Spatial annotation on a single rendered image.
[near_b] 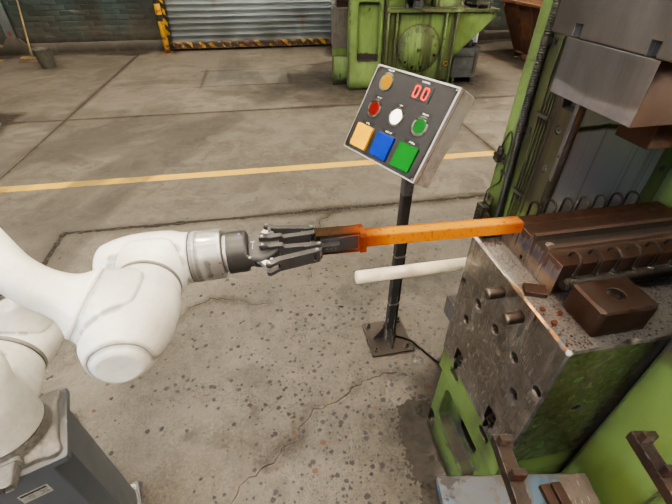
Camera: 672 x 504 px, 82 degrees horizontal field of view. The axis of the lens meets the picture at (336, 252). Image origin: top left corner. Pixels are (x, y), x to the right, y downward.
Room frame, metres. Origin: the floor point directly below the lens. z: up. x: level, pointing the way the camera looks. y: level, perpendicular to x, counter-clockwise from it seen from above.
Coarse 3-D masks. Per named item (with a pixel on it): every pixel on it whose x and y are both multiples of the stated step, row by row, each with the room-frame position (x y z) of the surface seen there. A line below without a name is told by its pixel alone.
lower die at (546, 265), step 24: (528, 216) 0.78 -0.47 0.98; (552, 216) 0.78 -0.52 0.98; (576, 216) 0.78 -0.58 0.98; (600, 216) 0.77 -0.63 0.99; (624, 216) 0.77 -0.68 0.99; (648, 216) 0.77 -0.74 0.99; (504, 240) 0.76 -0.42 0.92; (528, 240) 0.69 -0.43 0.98; (600, 240) 0.66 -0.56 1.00; (624, 240) 0.66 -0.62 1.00; (648, 240) 0.67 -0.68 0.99; (528, 264) 0.67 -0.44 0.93; (552, 264) 0.61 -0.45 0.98; (576, 264) 0.59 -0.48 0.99; (624, 264) 0.61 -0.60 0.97; (648, 264) 0.62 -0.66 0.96; (552, 288) 0.58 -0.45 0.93
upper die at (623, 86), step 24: (576, 48) 0.75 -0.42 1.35; (600, 48) 0.69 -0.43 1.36; (576, 72) 0.73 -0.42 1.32; (600, 72) 0.68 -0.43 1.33; (624, 72) 0.63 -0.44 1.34; (648, 72) 0.59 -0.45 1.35; (576, 96) 0.71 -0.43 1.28; (600, 96) 0.66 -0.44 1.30; (624, 96) 0.61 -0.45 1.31; (648, 96) 0.58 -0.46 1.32; (624, 120) 0.60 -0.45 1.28; (648, 120) 0.59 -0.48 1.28
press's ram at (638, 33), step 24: (576, 0) 0.79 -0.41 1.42; (600, 0) 0.73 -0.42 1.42; (624, 0) 0.68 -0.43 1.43; (648, 0) 0.64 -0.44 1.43; (576, 24) 0.77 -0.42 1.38; (600, 24) 0.71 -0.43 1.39; (624, 24) 0.67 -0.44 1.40; (648, 24) 0.63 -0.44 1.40; (624, 48) 0.65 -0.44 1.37; (648, 48) 0.61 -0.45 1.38
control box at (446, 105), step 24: (384, 72) 1.30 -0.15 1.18; (408, 72) 1.23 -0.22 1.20; (384, 96) 1.25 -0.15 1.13; (408, 96) 1.18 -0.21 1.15; (432, 96) 1.12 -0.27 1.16; (456, 96) 1.06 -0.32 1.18; (360, 120) 1.27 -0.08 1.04; (384, 120) 1.19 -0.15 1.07; (408, 120) 1.13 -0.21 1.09; (432, 120) 1.07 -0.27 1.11; (456, 120) 1.07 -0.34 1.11; (432, 144) 1.02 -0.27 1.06; (432, 168) 1.03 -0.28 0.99
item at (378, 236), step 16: (416, 224) 0.62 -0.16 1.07; (432, 224) 0.62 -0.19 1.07; (448, 224) 0.62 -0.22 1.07; (464, 224) 0.62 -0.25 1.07; (480, 224) 0.62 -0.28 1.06; (496, 224) 0.62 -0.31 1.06; (512, 224) 0.63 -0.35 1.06; (320, 240) 0.56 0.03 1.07; (368, 240) 0.57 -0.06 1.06; (384, 240) 0.58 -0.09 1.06; (400, 240) 0.58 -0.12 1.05; (416, 240) 0.59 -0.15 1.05; (432, 240) 0.59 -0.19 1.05
